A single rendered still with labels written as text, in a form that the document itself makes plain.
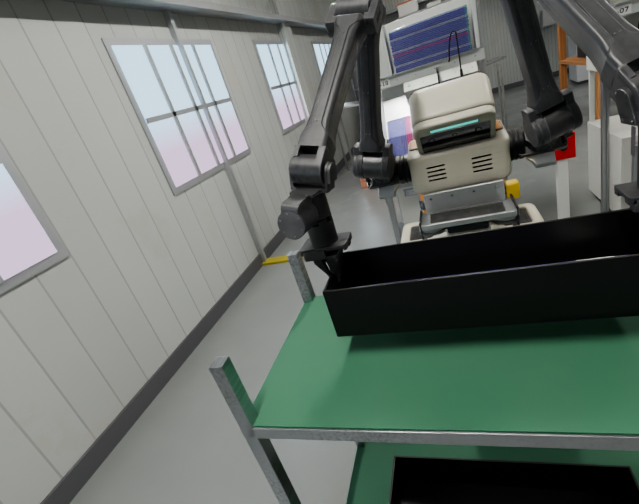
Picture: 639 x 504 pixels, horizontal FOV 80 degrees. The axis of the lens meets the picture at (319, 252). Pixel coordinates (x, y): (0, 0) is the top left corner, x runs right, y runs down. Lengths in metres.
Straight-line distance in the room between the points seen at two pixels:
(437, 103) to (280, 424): 0.86
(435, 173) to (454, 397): 0.68
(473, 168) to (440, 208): 0.14
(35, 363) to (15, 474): 0.48
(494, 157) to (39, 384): 2.23
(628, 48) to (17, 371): 2.40
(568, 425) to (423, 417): 0.20
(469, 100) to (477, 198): 0.27
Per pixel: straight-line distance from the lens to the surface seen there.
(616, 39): 0.77
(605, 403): 0.73
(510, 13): 1.03
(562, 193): 3.01
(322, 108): 0.78
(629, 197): 0.77
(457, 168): 1.19
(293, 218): 0.69
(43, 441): 2.47
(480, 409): 0.71
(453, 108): 1.11
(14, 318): 2.35
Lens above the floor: 1.48
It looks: 23 degrees down
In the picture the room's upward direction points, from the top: 18 degrees counter-clockwise
